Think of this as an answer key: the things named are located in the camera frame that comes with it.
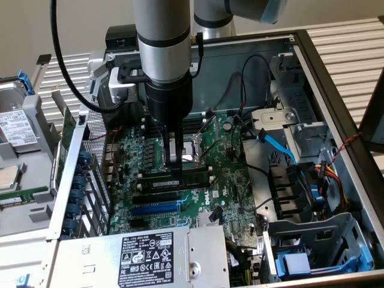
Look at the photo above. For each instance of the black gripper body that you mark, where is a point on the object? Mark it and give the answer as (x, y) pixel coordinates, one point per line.
(169, 99)

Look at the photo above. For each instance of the green RAM stick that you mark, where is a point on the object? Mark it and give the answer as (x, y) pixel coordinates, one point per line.
(195, 177)
(21, 198)

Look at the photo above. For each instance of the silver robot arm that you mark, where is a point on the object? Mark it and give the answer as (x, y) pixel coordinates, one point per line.
(162, 30)

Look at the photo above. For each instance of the RAM slot white latches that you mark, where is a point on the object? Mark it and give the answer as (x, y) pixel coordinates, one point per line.
(210, 169)
(193, 118)
(193, 127)
(192, 186)

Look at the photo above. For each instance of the CPU socket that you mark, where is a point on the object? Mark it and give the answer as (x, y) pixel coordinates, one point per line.
(190, 148)

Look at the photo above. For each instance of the long black expansion slot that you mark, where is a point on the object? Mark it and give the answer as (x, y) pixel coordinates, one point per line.
(154, 198)

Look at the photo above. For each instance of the thin metal locking lever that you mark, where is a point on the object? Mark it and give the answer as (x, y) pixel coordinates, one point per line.
(159, 131)
(210, 147)

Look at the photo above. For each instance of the blue expansion slot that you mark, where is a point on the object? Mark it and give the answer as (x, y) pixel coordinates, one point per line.
(154, 209)

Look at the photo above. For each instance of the silver finned heatsink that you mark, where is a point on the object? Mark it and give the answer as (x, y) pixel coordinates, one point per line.
(202, 220)

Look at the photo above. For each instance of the green motherboard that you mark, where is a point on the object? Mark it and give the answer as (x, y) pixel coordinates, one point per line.
(234, 168)

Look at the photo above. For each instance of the open metal PC case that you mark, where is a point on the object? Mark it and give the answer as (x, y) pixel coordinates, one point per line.
(216, 60)

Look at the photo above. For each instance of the short black expansion slot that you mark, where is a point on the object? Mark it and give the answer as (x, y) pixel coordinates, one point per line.
(136, 222)

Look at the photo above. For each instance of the silver coin battery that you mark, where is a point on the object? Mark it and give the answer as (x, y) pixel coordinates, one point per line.
(228, 125)

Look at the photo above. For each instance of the metal port block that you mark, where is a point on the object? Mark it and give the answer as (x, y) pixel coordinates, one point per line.
(111, 165)

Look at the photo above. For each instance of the black box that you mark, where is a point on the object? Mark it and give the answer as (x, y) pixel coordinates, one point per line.
(120, 37)

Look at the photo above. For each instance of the blue card retention knob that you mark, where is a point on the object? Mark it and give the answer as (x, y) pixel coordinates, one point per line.
(73, 210)
(76, 196)
(85, 157)
(70, 225)
(79, 170)
(79, 182)
(64, 237)

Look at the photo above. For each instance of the green graphics card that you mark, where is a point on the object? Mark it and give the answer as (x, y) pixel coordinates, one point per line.
(69, 126)

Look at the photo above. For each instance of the black plastic fan shroud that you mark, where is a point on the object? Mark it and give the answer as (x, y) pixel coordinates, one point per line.
(285, 186)

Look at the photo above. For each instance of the white label tag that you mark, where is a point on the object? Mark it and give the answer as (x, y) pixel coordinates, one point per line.
(261, 243)

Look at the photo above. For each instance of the silver disk bay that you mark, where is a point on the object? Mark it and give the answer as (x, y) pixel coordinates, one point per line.
(295, 96)
(300, 231)

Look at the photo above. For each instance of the silver power supply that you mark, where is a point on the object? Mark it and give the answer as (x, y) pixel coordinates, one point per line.
(90, 270)

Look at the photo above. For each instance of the small black clip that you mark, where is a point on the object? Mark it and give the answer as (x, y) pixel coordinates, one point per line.
(43, 59)

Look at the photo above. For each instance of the grey parts rack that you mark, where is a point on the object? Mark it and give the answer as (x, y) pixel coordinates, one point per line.
(39, 168)

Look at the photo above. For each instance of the blue disk tray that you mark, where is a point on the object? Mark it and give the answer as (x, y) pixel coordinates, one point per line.
(280, 270)

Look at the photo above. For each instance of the silver hard disk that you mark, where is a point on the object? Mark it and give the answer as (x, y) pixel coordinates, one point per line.
(18, 126)

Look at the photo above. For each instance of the silver CPU chip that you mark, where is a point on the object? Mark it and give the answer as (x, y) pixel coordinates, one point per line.
(9, 177)

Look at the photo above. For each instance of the small blue latch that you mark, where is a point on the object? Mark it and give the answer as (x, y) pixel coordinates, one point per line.
(24, 282)

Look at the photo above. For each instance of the dark brown panel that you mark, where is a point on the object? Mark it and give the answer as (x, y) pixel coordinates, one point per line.
(373, 120)

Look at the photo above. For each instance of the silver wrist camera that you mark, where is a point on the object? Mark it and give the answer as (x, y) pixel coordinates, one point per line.
(120, 90)

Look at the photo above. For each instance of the blue disk bracket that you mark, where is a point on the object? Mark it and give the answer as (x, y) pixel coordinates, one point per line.
(28, 84)

